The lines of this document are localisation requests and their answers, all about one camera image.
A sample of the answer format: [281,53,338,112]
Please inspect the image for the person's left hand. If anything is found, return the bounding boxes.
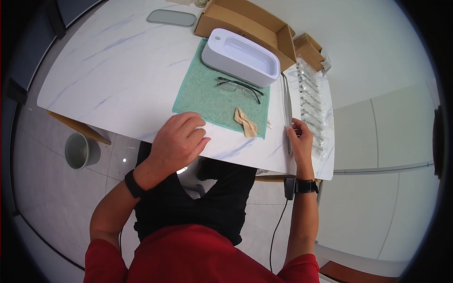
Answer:
[133,112,211,191]

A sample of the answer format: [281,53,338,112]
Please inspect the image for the person's right hand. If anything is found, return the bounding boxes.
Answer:
[286,118,316,180]

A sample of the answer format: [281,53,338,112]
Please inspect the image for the person's left fingers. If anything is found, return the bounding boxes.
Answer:
[166,112,206,128]

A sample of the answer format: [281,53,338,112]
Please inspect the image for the person's left thumb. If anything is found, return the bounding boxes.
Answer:
[193,137,211,154]

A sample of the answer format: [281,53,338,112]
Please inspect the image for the long grey tweezers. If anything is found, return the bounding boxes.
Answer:
[281,74,293,155]

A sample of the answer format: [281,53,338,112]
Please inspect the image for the pile of bagged glasses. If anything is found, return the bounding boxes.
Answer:
[295,55,335,161]

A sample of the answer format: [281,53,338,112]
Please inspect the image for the green towel mat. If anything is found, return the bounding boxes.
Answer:
[172,38,271,139]

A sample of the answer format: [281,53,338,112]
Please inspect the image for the beige wiping cloth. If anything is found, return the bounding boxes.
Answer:
[234,108,258,138]

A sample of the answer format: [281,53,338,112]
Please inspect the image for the black wrist band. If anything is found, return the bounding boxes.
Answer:
[124,169,148,200]
[283,176,319,201]

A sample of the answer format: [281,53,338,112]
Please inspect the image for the person's legs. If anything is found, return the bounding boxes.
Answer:
[134,141,258,247]

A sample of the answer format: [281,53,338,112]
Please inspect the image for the thin black-framed glasses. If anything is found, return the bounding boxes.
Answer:
[216,77,265,105]

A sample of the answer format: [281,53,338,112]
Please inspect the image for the white cleaning tub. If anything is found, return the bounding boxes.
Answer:
[201,28,281,88]

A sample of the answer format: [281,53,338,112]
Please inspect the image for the small cardboard box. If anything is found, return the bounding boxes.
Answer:
[293,33,326,71]

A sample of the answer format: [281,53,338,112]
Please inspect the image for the grey oval lid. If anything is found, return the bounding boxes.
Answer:
[146,9,197,28]

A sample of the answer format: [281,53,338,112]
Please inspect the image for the wooden table leg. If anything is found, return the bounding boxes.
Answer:
[47,110,112,146]

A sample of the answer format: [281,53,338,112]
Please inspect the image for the large open cardboard box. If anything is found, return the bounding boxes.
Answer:
[194,0,297,73]

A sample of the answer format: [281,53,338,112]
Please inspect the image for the person's body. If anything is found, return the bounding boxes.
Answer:
[84,224,321,283]

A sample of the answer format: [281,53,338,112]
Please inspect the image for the grey waste bin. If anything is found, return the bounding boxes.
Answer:
[65,132,101,170]

